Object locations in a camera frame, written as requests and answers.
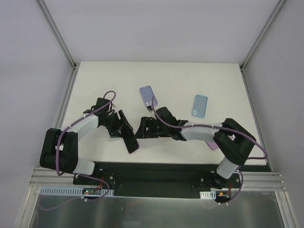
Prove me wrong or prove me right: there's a black phone pink edge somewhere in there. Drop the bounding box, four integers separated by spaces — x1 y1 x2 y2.
121 128 139 153

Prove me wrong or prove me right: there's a lavender phone case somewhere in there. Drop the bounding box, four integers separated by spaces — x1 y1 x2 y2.
139 85 158 108

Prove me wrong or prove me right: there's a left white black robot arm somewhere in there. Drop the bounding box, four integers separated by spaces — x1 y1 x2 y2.
39 98 139 175

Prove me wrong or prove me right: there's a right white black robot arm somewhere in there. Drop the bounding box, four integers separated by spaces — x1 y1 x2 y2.
135 107 257 189

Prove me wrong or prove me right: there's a light blue phone case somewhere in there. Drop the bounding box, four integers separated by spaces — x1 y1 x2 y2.
191 95 208 118

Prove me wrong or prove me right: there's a purple phone face down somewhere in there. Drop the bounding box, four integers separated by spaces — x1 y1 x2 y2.
206 142 218 151

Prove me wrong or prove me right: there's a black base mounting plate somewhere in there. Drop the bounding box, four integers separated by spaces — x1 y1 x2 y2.
73 162 240 199

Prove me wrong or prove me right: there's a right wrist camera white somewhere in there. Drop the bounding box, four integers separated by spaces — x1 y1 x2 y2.
147 105 153 112

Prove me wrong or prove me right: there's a right white cable duct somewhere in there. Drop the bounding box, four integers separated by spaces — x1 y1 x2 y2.
199 191 216 200

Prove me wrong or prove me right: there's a white cable duct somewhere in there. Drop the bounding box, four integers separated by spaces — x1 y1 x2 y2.
199 191 216 200
40 186 114 197

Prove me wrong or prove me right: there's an aluminium front rail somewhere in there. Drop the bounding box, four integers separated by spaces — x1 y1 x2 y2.
29 167 287 191

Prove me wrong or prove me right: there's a left white cable duct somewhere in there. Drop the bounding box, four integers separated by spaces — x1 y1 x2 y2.
40 186 114 197

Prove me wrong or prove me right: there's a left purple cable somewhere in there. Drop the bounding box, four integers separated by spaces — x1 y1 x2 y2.
38 90 117 211

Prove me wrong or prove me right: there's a left aluminium frame post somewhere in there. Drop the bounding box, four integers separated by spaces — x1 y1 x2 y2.
35 0 77 69

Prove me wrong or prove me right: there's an aluminium frame post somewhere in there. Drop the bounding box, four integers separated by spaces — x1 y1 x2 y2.
240 0 288 72
35 0 77 69

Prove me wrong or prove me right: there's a right aluminium frame post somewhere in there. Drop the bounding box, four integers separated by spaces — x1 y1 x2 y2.
240 0 288 72

